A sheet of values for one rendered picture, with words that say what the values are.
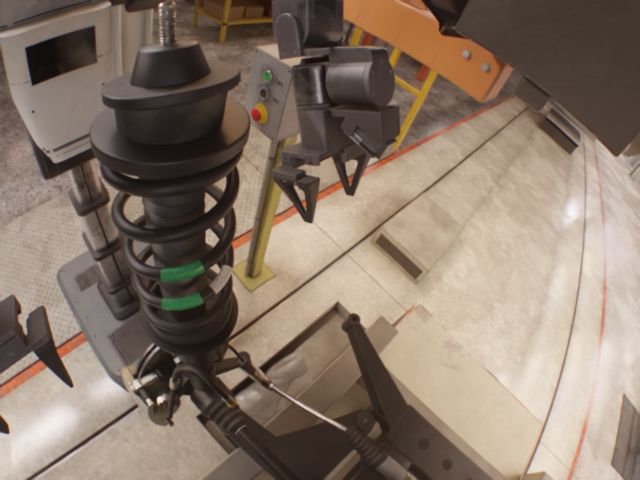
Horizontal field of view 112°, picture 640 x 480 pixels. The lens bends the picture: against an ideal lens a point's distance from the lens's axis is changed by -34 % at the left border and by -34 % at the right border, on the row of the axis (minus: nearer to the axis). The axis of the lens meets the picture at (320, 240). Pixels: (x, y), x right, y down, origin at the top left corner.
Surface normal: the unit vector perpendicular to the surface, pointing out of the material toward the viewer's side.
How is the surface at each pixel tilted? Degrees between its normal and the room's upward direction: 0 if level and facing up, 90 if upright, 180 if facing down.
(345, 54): 91
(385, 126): 60
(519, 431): 0
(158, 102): 78
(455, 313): 0
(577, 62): 90
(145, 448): 0
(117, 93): 14
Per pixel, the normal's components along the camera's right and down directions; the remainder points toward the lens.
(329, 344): 0.28, -0.59
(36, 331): -0.11, -0.84
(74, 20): 0.71, 0.66
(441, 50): -0.66, 0.45
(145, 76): -0.15, 0.35
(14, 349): 0.75, 0.27
